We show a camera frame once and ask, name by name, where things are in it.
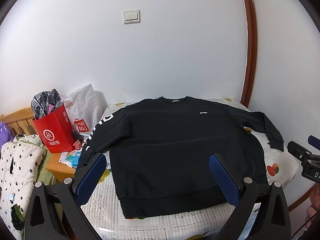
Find plaid grey cloth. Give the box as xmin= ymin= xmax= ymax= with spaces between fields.
xmin=31 ymin=88 xmax=63 ymax=120

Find black cable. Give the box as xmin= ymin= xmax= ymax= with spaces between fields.
xmin=291 ymin=214 xmax=316 ymax=240

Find white black dotted quilt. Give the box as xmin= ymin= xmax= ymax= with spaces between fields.
xmin=1 ymin=135 xmax=47 ymax=239

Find white wall light switch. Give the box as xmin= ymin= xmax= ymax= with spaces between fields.
xmin=123 ymin=9 xmax=140 ymax=24

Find green bed sheet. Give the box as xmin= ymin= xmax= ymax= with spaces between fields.
xmin=36 ymin=150 xmax=58 ymax=185

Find person right hand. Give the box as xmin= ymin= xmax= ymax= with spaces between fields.
xmin=306 ymin=183 xmax=320 ymax=220

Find fruit print tablecloth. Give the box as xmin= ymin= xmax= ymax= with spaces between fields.
xmin=80 ymin=97 xmax=300 ymax=240

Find black sweatshirt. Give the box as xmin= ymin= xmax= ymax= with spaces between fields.
xmin=77 ymin=97 xmax=284 ymax=219

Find wooden nightstand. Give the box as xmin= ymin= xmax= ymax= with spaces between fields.
xmin=46 ymin=153 xmax=75 ymax=182

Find brown wooden door frame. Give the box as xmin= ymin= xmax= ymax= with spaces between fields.
xmin=240 ymin=0 xmax=258 ymax=107

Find purple plush item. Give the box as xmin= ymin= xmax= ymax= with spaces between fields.
xmin=0 ymin=122 xmax=14 ymax=147

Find blue white medicine boxes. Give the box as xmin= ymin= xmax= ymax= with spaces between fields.
xmin=59 ymin=150 xmax=81 ymax=169

